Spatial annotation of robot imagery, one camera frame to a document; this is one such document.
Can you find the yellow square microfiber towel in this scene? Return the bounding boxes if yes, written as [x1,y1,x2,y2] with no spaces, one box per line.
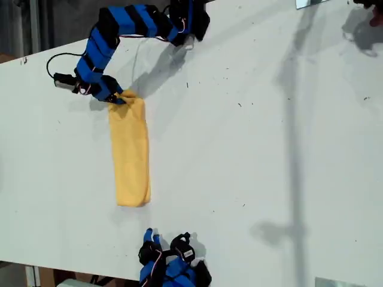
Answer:
[108,88,153,207]

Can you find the person's hand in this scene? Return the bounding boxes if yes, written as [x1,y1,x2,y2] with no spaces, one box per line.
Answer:
[369,5,383,28]

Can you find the white plastic container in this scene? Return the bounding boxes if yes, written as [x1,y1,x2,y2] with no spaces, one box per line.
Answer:
[56,279,90,287]

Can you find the red white servo wire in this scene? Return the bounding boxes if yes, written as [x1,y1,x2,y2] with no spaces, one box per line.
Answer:
[71,67,97,96]

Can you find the black camera cable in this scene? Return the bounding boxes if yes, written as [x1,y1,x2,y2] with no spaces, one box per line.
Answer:
[45,53,88,79]
[169,232,192,249]

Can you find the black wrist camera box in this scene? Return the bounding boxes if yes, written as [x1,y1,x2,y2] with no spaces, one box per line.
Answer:
[179,246,196,263]
[53,72,75,90]

